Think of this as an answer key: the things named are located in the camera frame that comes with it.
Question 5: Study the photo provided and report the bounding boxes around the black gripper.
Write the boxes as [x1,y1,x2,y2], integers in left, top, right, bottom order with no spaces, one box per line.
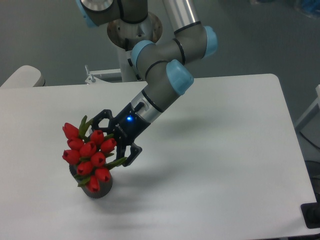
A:
[89,102,150,167]

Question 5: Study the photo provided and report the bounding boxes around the red tulip bouquet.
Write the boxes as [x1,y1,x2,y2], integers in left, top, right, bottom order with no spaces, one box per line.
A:
[62,115,119,193]

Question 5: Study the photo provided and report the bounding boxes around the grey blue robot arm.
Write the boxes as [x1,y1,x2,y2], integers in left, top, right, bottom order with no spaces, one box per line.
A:
[77,0,218,167]

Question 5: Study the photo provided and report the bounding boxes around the dark grey ribbed vase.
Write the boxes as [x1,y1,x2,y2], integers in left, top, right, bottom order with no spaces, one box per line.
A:
[69,165,113,199]

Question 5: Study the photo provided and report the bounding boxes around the white chair armrest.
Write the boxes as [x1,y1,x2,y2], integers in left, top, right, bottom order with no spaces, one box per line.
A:
[0,65,46,89]

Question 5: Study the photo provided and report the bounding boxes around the black device at table edge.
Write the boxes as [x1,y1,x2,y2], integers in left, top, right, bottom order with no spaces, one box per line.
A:
[300,202,320,229]

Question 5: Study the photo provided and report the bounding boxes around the blue object in bag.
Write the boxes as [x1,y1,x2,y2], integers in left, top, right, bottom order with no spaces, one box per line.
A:
[294,0,320,19]

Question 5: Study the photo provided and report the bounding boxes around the white metal base frame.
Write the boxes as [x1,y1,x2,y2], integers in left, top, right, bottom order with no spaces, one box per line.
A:
[84,64,141,85]

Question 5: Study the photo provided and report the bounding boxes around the black cable on pedestal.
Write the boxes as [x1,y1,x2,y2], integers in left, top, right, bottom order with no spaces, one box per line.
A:
[126,57,143,82]

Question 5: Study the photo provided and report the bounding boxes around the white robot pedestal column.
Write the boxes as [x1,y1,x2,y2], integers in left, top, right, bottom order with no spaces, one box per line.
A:
[107,12,163,74]

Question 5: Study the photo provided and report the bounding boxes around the white frame at right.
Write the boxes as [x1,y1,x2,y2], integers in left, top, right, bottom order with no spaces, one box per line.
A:
[294,85,320,132]

